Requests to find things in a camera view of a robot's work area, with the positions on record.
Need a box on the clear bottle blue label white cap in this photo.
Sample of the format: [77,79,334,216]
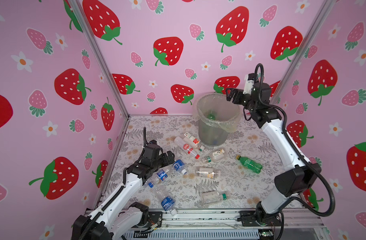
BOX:
[173,160,187,175]

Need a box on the green Sprite bottle yellow cap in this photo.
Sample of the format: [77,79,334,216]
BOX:
[207,111,217,144]

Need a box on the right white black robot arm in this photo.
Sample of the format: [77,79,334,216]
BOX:
[225,83,336,224]

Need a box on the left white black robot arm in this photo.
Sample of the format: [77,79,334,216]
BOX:
[71,140,175,240]

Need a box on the translucent yellow bin liner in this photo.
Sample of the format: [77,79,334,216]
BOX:
[193,93,242,133]

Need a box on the grey mesh waste bin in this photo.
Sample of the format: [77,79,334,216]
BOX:
[194,93,241,147]

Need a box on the Pepsi water bottle blue label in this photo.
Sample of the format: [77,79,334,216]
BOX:
[146,168,172,188]

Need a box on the white bottle with red cap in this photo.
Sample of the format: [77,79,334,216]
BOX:
[174,137,200,159]

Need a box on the bottle with red white label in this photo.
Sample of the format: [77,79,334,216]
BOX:
[183,132,206,152]

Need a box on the Pocari bottle blue label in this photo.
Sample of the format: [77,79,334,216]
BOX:
[154,185,177,217]

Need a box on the clear bottle beige label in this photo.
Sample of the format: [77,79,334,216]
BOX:
[195,167,221,179]

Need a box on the square clear bottle crane label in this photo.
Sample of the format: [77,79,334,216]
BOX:
[203,148,227,164]

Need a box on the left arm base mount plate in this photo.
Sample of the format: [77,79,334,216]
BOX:
[133,211,163,229]

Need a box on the clear bottle with green ring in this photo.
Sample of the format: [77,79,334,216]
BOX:
[200,191,231,206]

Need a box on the aluminium front rail frame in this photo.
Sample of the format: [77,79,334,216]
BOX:
[119,209,332,240]

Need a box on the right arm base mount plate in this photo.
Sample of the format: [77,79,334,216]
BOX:
[237,210,281,227]

